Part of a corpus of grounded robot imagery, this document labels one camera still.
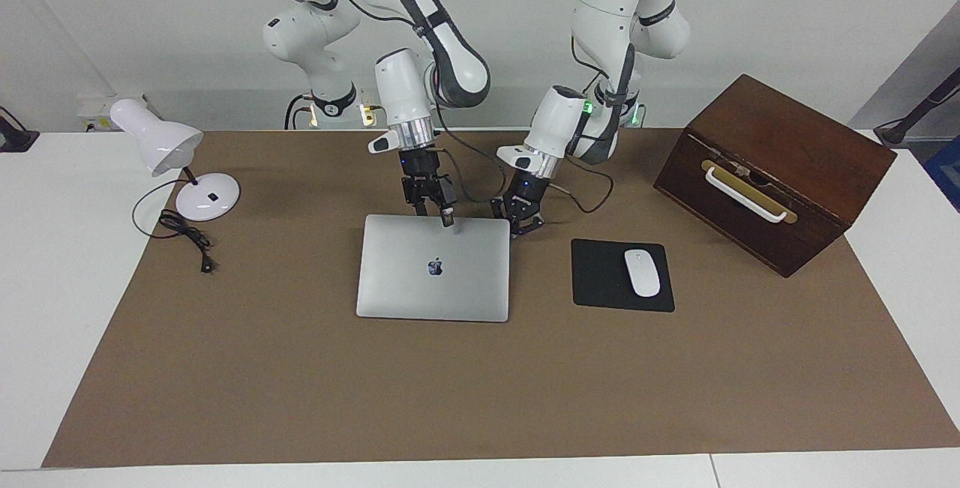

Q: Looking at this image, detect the black tripod leg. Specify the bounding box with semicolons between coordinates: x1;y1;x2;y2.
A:
874;68;960;148

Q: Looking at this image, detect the blue crate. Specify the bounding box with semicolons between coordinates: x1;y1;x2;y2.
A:
924;136;960;211

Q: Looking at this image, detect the black stand foot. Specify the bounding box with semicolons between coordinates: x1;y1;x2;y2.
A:
0;106;40;153

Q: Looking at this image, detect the white box handle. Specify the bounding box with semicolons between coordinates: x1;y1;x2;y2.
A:
705;166;790;223

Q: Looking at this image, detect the black mouse pad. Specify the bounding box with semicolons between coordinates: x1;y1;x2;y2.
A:
571;238;676;313

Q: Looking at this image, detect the black arm base cable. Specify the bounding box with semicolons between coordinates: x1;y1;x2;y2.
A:
283;94;316;130

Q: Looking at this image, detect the white desk lamp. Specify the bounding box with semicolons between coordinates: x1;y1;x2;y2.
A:
109;98;242;222

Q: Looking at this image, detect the brown table mat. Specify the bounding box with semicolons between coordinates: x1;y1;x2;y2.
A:
41;128;960;469

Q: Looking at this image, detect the white computer mouse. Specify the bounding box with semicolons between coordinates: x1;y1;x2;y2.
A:
624;249;662;298

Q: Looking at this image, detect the black lamp power cord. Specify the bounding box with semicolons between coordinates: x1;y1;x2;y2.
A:
132;177;217;274

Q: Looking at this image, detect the silver laptop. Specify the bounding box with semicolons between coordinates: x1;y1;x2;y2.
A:
356;214;512;322

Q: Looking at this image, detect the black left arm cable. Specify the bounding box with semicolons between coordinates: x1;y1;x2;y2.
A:
551;154;615;214

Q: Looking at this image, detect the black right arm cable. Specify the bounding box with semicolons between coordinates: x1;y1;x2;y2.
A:
266;0;508;205

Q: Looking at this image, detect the dark brown wooden box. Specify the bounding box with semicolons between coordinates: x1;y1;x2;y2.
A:
653;73;898;279

